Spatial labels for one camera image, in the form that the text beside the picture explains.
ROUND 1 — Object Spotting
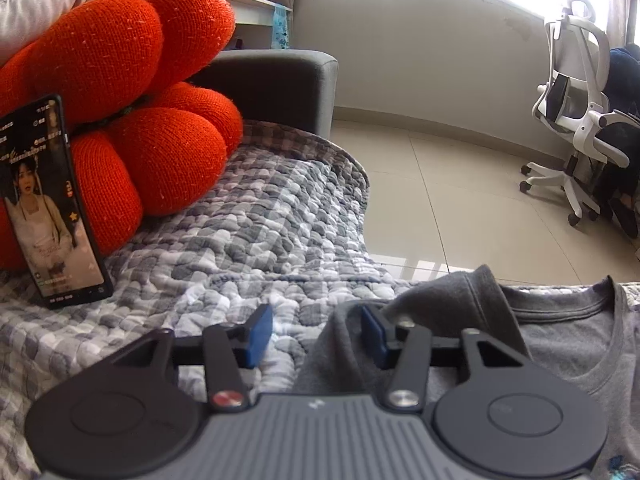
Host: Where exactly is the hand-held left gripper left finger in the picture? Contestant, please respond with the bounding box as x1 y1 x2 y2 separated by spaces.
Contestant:
107 304 275 413

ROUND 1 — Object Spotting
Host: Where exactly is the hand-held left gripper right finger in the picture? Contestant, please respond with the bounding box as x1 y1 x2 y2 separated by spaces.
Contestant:
361 305 531 413

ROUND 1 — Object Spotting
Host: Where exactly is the grey t-shirt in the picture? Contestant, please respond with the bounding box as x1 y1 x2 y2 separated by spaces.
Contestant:
295 265 640 480

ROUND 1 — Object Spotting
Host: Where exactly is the grey checked quilted blanket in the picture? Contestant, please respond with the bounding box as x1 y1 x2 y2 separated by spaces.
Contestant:
0 119 640 480

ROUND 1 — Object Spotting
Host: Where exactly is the dark grey sofa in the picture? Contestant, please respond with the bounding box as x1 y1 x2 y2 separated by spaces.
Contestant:
192 49 340 136

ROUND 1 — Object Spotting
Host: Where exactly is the blue patterned bag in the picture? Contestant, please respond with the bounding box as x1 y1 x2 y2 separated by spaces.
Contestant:
270 4 292 50

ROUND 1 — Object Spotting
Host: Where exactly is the red pumpkin cushion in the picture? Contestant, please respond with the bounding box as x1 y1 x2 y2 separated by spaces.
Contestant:
0 0 245 273

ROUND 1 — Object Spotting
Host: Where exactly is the white bookshelf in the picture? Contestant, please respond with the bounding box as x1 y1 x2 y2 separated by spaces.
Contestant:
200 0 293 51

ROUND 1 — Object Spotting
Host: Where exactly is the white office chair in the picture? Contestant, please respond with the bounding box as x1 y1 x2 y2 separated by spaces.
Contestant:
519 0 640 228

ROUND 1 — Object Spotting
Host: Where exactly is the white pillow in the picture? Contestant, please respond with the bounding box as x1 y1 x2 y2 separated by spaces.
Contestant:
0 0 197 68

